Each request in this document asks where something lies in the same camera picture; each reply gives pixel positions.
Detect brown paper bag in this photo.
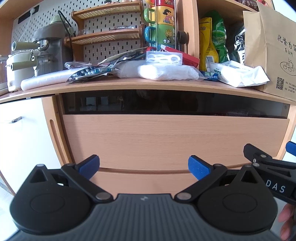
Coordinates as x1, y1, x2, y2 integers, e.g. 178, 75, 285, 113
242, 3, 296, 102

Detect green cartoon mug blue handle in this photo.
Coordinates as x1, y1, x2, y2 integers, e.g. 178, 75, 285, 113
144, 24, 176, 46

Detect black round knob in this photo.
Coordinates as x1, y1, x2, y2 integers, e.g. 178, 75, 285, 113
178, 31, 189, 45

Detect red box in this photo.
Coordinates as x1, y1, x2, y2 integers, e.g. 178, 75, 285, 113
161, 45, 200, 69

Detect white wet wipes pack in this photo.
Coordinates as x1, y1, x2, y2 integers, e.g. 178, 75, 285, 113
206, 60, 271, 88

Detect silver foil packets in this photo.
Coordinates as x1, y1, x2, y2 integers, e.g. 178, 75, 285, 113
97, 47, 149, 68

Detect wooden sideboard cabinet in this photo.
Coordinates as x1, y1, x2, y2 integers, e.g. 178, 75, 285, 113
0, 0, 296, 204

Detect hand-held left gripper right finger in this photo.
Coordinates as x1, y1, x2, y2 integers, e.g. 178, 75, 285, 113
174, 156, 264, 204

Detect wooden rattan shelf rack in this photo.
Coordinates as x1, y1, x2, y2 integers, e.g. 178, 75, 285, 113
64, 1, 146, 63

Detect small blue packet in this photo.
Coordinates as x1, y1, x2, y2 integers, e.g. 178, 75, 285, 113
199, 70, 221, 82

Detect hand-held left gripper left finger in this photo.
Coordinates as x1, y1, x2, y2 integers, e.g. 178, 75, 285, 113
29, 155, 112, 204

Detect grey espresso machine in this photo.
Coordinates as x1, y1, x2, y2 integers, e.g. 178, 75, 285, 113
11, 14, 73, 77

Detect white soft pack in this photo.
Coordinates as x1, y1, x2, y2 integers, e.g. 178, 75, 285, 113
113, 61, 148, 80

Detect black silver foil bag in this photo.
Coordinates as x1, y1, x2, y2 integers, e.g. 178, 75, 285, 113
228, 25, 246, 65

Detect red cartoon mug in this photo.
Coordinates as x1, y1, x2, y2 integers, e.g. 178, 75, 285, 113
148, 0, 176, 7

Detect white pegboard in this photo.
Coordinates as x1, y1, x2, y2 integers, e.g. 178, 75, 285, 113
11, 0, 149, 68

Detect white power cable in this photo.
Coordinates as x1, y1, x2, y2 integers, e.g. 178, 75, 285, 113
19, 11, 33, 45

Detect green packet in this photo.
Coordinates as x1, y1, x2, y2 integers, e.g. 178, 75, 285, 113
211, 10, 232, 64

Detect black cable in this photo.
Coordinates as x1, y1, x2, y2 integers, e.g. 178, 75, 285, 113
57, 10, 73, 36

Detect yellow cartoon mug green handle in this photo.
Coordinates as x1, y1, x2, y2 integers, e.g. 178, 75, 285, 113
143, 6, 176, 26

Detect yellow packet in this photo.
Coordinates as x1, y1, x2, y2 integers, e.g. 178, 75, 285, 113
198, 17, 219, 72

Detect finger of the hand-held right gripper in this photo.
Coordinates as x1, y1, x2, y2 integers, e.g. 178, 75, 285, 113
243, 143, 296, 173
285, 141, 296, 154

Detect clear box of floss picks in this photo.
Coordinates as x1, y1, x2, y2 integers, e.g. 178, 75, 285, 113
146, 51, 184, 66

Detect roll of clear plastic bags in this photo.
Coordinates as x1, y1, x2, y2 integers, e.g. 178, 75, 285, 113
20, 69, 78, 91

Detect white cabinet door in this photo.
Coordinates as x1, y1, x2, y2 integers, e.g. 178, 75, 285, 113
0, 96, 61, 196

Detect blue pill blister pack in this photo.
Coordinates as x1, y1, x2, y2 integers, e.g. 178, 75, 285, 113
67, 66, 110, 83

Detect white electric cooker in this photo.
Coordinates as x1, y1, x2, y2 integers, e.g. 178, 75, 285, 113
6, 52, 39, 92

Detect glass jar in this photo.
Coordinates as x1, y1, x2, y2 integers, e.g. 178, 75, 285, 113
0, 55, 9, 91

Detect person's right hand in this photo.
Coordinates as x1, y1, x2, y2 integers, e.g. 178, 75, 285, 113
278, 204, 296, 241

